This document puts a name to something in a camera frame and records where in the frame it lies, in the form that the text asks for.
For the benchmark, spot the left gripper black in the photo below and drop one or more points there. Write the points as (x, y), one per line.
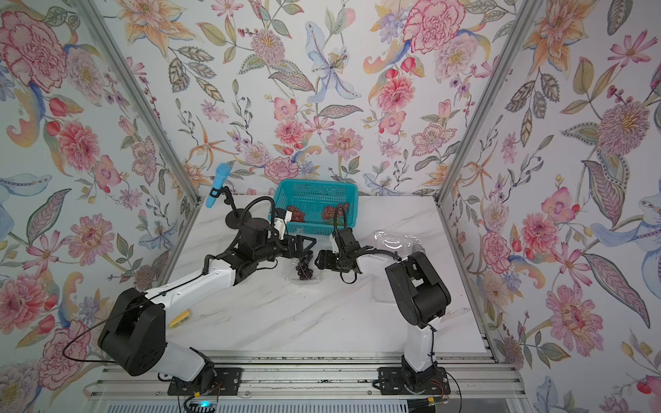
(291, 252)

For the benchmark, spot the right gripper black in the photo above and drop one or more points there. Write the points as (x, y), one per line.
(326, 257)

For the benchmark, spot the clear clamshell container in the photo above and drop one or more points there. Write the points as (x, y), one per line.
(402, 244)
(291, 274)

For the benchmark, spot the black grape bunch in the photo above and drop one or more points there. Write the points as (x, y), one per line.
(303, 269)

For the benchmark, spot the red grape bunch back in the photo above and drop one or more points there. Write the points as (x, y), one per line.
(329, 212)

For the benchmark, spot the red grape bunch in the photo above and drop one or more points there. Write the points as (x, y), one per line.
(296, 214)
(329, 212)

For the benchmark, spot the red grape bunch front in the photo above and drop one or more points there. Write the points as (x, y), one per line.
(296, 214)

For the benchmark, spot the teal plastic mesh basket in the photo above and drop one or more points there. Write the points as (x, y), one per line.
(312, 197)

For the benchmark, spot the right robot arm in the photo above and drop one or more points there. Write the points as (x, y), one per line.
(420, 295)

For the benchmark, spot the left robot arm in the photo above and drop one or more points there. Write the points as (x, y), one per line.
(134, 335)

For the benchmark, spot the black microphone stand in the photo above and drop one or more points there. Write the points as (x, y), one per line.
(232, 220)

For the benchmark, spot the blue microphone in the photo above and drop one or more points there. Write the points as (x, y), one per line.
(222, 173)

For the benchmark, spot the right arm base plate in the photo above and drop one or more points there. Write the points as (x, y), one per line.
(405, 382)

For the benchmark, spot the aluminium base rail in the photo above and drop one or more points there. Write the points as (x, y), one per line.
(311, 376)

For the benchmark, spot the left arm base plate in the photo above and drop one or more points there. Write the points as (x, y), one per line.
(227, 382)

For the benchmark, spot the left aluminium frame post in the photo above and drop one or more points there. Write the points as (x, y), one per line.
(91, 16)

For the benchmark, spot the aluminium frame post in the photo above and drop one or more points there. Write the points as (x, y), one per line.
(91, 16)
(521, 25)

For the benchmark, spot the right aluminium frame post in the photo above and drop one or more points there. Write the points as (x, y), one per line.
(521, 25)

